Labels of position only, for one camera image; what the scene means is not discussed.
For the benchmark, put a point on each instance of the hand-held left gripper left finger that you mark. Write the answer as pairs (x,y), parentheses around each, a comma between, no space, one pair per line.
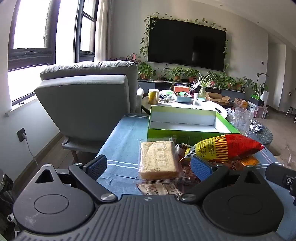
(97,166)

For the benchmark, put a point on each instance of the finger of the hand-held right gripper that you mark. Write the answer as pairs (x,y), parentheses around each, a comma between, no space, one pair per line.
(281,176)

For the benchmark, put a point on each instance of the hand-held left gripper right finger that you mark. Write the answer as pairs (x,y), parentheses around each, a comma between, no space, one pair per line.
(201,168)

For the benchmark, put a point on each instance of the brown and white snack packet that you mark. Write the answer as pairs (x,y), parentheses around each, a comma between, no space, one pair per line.
(182,150)

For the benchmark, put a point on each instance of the red and yellow snack bag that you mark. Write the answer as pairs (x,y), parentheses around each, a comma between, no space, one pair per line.
(226,146)

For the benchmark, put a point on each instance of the orange snack packet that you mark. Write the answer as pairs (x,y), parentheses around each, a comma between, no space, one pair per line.
(248,162)

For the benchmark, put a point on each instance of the sliced bread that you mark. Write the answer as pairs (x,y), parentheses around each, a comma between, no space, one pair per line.
(157,160)

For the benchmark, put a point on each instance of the white printed snack packet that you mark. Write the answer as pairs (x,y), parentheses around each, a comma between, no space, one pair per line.
(159,191)

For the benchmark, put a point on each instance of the green cardboard box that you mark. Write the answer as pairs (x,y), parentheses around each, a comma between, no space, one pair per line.
(161,135)

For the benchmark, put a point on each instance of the clear plastic bag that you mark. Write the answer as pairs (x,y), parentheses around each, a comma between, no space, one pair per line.
(288,156)

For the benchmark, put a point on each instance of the blue striped tablecloth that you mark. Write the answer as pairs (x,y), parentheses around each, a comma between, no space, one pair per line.
(122,143)

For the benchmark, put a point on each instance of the dark marble round table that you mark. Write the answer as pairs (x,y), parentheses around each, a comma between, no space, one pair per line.
(266,136)

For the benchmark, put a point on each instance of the white plastic bag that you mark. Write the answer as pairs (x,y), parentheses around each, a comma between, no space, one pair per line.
(229,114)

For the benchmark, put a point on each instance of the grey armchair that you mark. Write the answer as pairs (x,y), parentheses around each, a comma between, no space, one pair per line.
(87,104)

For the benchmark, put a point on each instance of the white round table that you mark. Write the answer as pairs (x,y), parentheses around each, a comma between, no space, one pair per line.
(208,106)

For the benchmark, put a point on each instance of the clear glass pitcher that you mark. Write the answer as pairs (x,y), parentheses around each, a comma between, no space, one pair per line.
(241,120)

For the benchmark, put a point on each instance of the dining chair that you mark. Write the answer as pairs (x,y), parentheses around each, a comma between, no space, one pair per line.
(291,109)

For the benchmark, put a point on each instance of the clear storage box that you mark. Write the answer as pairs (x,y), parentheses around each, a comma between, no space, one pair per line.
(257,111)

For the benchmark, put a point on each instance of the open cardboard box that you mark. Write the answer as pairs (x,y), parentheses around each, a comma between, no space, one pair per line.
(217,98)

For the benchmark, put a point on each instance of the blue plastic basket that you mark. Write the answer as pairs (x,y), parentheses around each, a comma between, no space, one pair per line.
(182,98)

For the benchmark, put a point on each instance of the brown gift bag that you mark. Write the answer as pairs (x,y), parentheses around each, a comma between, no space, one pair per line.
(240,104)

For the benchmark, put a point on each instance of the spider plant in glass vase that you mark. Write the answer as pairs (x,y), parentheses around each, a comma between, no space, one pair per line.
(203,91)

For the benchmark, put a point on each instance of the green and black box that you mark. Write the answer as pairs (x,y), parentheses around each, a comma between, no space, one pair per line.
(256,100)

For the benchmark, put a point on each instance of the grey television cabinet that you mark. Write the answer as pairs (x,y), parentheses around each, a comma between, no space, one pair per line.
(233,93)

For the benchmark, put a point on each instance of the tall plant in white pot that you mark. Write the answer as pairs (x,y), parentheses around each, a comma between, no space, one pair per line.
(264,95)

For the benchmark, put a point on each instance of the orange box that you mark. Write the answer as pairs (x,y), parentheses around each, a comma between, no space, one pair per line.
(181,88)

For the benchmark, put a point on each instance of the yellow tin can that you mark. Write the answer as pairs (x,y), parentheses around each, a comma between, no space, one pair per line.
(153,97)

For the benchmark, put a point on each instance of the green potted plant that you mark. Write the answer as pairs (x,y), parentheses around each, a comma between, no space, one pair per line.
(238,83)
(145,69)
(190,73)
(219,80)
(175,73)

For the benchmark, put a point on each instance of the black framed window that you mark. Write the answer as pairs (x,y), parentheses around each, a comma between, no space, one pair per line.
(32,55)
(86,55)

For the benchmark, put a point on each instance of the red flower decoration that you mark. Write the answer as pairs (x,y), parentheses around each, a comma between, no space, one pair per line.
(133,59)

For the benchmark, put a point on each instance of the green hanging vine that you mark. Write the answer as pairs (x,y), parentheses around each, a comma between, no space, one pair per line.
(144,44)

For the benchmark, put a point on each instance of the beige curtain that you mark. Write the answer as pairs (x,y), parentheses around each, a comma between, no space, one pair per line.
(104,30)

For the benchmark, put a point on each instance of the black wall socket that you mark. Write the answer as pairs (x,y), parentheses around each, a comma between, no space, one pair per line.
(21,134)

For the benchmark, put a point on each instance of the black wall television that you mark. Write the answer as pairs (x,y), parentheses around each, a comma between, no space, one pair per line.
(185,44)

